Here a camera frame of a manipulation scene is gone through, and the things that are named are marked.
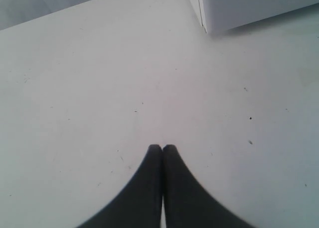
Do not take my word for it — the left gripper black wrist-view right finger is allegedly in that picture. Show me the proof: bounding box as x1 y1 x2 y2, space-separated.
162 145 251 228

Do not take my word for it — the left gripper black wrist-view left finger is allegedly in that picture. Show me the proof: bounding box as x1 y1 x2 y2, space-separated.
80 145 163 228

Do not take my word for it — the white microwave oven body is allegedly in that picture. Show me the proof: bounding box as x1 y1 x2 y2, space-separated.
190 0 319 33

